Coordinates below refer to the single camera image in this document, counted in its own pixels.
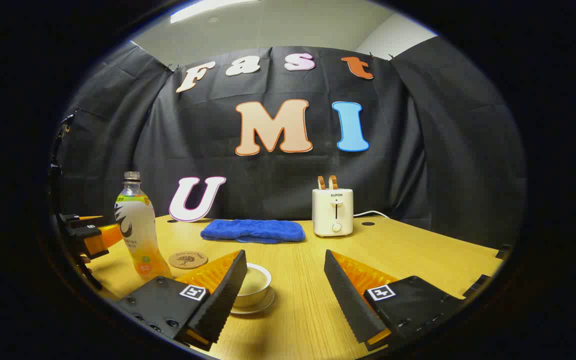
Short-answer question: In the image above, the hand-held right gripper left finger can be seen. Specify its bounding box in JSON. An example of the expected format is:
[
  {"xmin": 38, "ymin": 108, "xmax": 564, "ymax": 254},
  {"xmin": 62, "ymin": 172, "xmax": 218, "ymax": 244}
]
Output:
[{"xmin": 115, "ymin": 249, "xmax": 249, "ymax": 352}]

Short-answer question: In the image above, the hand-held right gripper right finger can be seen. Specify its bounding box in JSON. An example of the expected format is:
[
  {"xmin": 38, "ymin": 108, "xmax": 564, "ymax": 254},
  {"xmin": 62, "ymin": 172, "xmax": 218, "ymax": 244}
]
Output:
[{"xmin": 323, "ymin": 249, "xmax": 469, "ymax": 352}]

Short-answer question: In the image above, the cream ceramic teacup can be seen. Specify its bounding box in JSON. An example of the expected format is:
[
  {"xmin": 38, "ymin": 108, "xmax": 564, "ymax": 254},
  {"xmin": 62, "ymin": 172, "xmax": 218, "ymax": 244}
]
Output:
[{"xmin": 232, "ymin": 262, "xmax": 273, "ymax": 308}]

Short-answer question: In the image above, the clear water bottle white label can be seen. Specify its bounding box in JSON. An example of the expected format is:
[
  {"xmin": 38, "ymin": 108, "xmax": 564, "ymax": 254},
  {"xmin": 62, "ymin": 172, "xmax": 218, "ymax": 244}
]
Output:
[{"xmin": 114, "ymin": 171, "xmax": 173, "ymax": 280}]

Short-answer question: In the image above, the round cork coaster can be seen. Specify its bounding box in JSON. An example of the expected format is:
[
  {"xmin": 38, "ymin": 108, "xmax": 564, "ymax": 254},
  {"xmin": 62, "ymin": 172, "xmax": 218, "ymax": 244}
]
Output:
[{"xmin": 169, "ymin": 251, "xmax": 209, "ymax": 270}]

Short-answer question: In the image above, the cream ceramic saucer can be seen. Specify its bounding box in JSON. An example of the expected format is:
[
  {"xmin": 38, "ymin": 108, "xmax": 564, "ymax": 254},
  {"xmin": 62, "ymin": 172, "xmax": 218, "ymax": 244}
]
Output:
[{"xmin": 229, "ymin": 286, "xmax": 276, "ymax": 316}]

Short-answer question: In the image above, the blue folded towel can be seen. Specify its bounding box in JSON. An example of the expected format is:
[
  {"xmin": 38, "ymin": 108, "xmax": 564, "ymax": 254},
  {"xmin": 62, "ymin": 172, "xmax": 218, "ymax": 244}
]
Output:
[{"xmin": 200, "ymin": 218, "xmax": 306, "ymax": 245}]

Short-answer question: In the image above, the white toaster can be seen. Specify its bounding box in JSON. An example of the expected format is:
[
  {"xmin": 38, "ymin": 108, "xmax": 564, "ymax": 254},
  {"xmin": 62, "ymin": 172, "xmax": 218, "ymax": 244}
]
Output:
[{"xmin": 311, "ymin": 188, "xmax": 354, "ymax": 238}]

